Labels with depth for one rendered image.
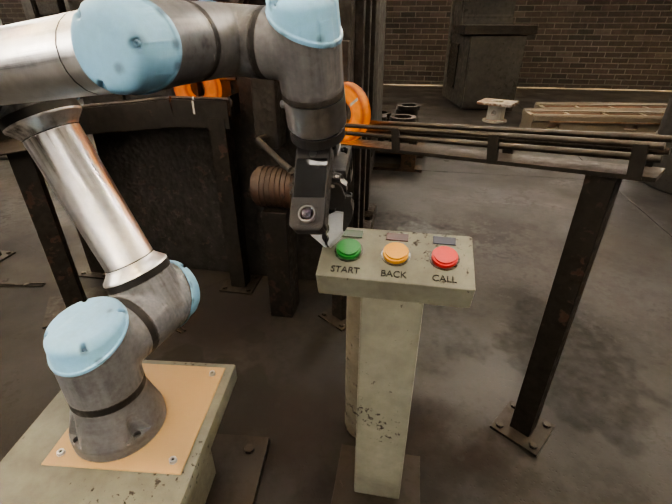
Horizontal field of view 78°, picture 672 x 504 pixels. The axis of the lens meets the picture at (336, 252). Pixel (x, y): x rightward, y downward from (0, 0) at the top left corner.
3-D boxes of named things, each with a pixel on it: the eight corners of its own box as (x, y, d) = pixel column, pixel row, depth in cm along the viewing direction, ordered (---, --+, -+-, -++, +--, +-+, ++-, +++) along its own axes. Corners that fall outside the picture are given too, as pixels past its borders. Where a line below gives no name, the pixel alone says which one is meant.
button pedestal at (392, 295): (332, 444, 104) (330, 218, 74) (430, 460, 100) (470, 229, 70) (318, 509, 90) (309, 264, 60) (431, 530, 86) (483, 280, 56)
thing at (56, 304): (33, 301, 156) (-54, 100, 121) (110, 285, 166) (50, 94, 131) (23, 333, 140) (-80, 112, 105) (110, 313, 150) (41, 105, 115)
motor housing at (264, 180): (272, 296, 159) (260, 159, 133) (329, 302, 156) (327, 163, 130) (261, 317, 148) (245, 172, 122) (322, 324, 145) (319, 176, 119)
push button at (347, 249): (338, 243, 69) (338, 236, 68) (362, 245, 68) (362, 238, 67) (334, 262, 66) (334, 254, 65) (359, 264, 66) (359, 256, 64)
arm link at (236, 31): (137, -5, 42) (232, 0, 39) (205, -1, 51) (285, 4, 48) (151, 78, 46) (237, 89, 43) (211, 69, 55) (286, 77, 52)
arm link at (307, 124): (339, 111, 47) (270, 109, 48) (342, 145, 50) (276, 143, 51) (349, 79, 51) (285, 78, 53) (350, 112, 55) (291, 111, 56)
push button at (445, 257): (430, 251, 67) (432, 243, 65) (456, 253, 66) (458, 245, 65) (430, 270, 64) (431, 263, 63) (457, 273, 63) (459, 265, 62)
